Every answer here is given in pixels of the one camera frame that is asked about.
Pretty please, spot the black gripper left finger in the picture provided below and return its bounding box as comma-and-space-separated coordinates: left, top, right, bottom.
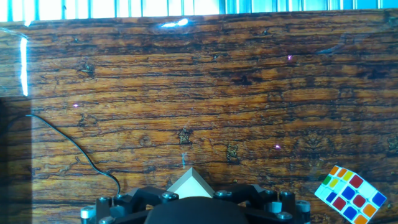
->
80, 185, 180, 224

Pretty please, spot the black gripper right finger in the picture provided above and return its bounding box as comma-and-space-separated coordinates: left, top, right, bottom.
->
213, 184, 312, 224

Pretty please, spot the plain wooden cube block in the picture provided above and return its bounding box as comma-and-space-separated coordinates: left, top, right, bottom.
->
167, 167, 215, 200

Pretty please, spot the Rubik's cube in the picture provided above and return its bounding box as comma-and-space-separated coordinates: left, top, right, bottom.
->
313, 164, 388, 224

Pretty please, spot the thin black speaker cable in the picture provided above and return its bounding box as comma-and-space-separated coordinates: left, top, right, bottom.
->
25, 114, 121, 197

